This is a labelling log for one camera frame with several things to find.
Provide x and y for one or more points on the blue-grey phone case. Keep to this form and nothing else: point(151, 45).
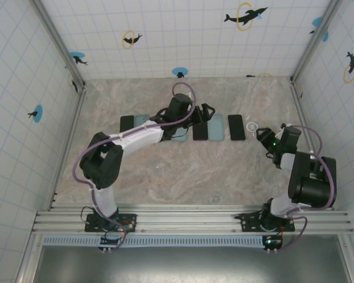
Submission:
point(216, 128)

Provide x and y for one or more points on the black smartphone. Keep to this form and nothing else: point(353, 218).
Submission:
point(236, 127)
point(127, 123)
point(200, 132)

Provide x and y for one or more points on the black phone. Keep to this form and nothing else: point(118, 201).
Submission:
point(181, 138)

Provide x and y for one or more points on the teal phone case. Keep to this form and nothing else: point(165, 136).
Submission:
point(142, 120)

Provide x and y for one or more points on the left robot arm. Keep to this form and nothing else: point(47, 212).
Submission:
point(101, 162)

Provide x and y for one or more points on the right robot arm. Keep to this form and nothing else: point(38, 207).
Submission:
point(309, 182)

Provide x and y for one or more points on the small circuit board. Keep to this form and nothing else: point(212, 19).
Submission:
point(109, 241)
point(272, 242)

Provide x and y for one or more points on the shark blue circle sticker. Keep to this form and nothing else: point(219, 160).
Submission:
point(76, 55)

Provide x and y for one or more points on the blue patch sticker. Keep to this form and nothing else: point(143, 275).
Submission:
point(317, 21)

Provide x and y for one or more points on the grey metal sheet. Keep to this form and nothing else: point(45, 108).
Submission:
point(194, 265)

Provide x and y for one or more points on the aluminium side rail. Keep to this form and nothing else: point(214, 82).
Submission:
point(74, 118)
point(304, 118)

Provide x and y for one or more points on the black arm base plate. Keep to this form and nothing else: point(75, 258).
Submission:
point(247, 224)
point(91, 224)

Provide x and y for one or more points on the aluminium corner post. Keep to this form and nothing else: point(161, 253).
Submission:
point(315, 39)
point(61, 41)

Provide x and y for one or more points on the aluminium rail beam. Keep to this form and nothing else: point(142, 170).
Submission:
point(188, 219)

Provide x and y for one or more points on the aluminium frame upright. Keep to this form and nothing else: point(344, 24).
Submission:
point(29, 259)
point(348, 259)

